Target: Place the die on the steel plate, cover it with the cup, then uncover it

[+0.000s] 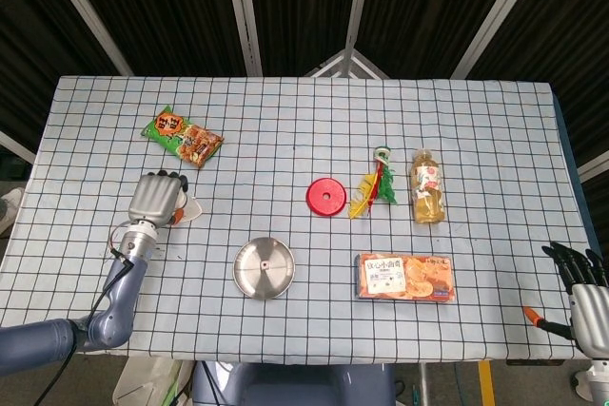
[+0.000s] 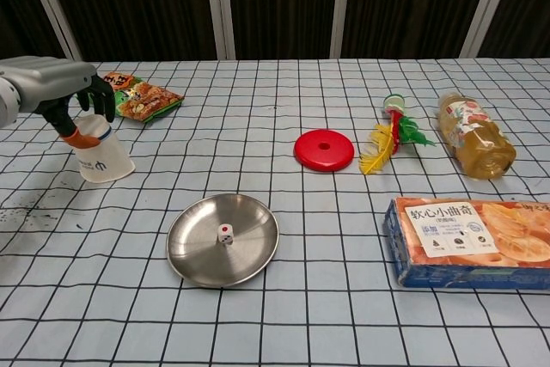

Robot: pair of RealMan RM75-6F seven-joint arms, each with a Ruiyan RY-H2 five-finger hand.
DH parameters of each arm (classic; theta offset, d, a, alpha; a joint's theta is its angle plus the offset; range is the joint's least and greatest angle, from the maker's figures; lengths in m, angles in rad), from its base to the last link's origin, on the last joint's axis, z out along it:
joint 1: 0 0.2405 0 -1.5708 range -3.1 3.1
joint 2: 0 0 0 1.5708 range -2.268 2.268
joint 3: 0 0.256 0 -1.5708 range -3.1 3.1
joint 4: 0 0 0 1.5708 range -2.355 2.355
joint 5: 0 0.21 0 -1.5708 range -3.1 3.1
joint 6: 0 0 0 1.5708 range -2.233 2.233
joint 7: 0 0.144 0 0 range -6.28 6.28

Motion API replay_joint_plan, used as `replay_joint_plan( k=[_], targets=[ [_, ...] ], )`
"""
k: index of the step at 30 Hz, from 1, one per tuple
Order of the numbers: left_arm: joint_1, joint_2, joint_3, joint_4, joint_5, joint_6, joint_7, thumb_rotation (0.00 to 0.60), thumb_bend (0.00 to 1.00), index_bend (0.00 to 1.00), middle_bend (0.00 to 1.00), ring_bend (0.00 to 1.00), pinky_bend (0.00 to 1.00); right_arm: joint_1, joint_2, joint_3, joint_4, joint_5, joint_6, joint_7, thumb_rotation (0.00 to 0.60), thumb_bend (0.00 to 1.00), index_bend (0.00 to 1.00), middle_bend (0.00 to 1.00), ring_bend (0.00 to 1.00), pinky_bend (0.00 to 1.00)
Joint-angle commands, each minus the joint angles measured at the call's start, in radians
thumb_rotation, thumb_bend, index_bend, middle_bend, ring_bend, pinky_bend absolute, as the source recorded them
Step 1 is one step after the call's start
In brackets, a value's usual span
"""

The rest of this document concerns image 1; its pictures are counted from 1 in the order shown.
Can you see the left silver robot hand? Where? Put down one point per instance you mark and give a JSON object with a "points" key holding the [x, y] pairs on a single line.
{"points": [[154, 197]]}

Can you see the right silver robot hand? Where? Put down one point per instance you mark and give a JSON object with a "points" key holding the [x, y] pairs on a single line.
{"points": [[590, 311]]}

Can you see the white paper cup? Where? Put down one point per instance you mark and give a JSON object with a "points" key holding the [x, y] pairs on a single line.
{"points": [[192, 210]]}

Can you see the steel round plate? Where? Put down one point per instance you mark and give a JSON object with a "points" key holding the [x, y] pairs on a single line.
{"points": [[276, 277]]}

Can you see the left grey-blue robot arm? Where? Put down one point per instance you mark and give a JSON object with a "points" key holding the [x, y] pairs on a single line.
{"points": [[119, 292]]}

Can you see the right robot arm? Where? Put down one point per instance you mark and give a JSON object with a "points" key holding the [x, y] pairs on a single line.
{"points": [[599, 377]]}

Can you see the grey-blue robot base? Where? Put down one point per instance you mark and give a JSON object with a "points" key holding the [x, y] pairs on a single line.
{"points": [[295, 387]]}

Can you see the green snack bag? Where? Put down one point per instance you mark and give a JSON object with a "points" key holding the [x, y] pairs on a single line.
{"points": [[183, 137]]}

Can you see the white sneaker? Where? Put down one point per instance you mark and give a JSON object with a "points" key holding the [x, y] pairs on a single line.
{"points": [[10, 201]]}

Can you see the blue checkered tablecloth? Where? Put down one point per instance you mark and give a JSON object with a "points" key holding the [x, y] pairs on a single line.
{"points": [[304, 116]]}

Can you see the dark blue under cloth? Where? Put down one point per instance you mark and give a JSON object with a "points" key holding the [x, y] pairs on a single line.
{"points": [[571, 140]]}

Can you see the orange blue cookie box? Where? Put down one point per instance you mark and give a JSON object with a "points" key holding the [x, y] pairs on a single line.
{"points": [[414, 277]]}

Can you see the red plastic disc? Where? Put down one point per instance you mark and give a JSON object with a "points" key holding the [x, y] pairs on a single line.
{"points": [[335, 199]]}

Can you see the white table leg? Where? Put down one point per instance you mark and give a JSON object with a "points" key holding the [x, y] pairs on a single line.
{"points": [[424, 384]]}

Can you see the amber tea bottle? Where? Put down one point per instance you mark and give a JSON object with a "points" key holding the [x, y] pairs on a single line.
{"points": [[428, 187]]}

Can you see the colourful feather shuttlecock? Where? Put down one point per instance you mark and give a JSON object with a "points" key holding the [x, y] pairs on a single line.
{"points": [[378, 182]]}

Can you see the white metal frame bar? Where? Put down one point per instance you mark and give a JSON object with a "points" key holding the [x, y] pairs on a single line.
{"points": [[14, 145], [594, 166]]}

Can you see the white metal frame post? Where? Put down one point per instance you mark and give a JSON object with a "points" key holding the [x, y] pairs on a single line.
{"points": [[85, 11], [242, 11], [499, 11], [356, 2]]}

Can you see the white triangular frame brace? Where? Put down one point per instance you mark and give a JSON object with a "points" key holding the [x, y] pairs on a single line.
{"points": [[348, 56]]}

